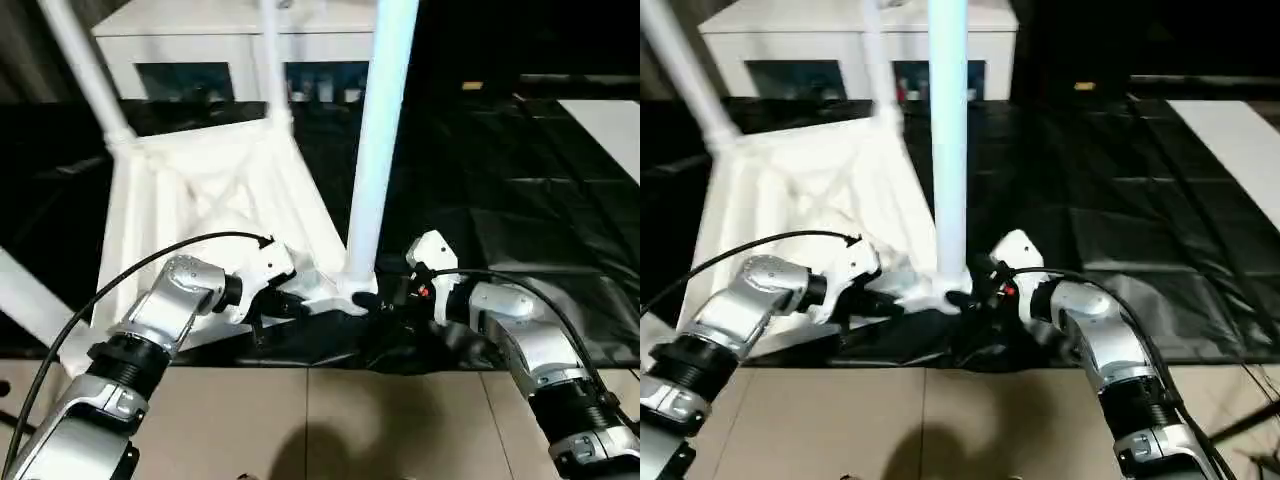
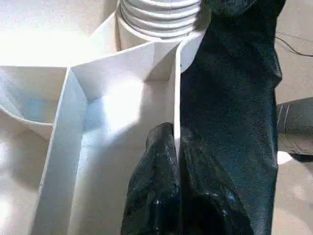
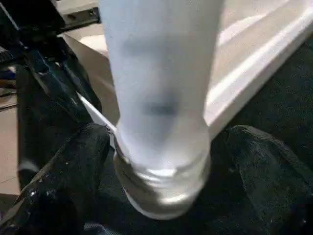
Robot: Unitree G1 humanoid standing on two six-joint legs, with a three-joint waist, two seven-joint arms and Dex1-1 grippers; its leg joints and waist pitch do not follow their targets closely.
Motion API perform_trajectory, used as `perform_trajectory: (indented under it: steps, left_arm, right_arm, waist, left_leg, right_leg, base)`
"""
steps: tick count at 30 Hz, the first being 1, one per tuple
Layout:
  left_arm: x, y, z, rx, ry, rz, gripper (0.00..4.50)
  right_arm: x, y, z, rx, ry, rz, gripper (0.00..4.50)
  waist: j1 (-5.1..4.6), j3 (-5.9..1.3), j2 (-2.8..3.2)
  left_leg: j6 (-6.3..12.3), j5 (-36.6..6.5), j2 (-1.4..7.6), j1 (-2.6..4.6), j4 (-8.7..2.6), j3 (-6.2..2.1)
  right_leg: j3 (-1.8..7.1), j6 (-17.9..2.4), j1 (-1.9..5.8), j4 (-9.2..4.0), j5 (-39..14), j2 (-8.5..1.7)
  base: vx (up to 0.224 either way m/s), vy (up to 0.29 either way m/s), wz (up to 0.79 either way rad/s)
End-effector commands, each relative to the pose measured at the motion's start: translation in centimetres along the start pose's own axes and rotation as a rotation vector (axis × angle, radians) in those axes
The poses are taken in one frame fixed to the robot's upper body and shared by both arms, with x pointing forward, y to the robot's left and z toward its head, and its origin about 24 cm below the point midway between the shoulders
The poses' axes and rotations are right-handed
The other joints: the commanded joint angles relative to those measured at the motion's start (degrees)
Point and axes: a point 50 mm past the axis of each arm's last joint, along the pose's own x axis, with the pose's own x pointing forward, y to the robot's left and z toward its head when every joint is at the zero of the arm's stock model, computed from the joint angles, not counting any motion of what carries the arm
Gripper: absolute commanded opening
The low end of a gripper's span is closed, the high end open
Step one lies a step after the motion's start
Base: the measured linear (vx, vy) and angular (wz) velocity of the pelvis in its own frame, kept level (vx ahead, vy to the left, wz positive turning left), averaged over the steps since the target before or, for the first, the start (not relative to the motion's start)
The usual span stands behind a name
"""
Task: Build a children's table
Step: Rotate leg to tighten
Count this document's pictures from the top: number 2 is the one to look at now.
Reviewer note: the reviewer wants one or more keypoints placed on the grey robot leg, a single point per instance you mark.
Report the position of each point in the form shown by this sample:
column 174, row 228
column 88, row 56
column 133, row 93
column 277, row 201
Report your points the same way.
column 297, row 122

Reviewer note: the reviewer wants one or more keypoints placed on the white plastic table top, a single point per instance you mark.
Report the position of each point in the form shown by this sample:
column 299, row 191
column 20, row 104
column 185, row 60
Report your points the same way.
column 85, row 122

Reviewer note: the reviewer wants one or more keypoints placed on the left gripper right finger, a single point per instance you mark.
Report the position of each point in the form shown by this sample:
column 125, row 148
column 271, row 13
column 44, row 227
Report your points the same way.
column 210, row 208

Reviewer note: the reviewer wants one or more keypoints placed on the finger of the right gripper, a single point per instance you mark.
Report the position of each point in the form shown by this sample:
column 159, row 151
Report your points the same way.
column 220, row 9

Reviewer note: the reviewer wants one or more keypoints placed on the white plastic table leg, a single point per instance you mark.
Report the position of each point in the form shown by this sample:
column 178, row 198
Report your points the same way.
column 159, row 17

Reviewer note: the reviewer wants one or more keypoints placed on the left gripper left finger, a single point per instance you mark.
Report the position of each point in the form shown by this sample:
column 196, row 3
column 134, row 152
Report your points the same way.
column 156, row 183

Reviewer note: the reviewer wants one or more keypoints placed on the black mat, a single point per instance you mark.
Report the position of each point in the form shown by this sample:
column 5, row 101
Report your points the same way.
column 232, row 98

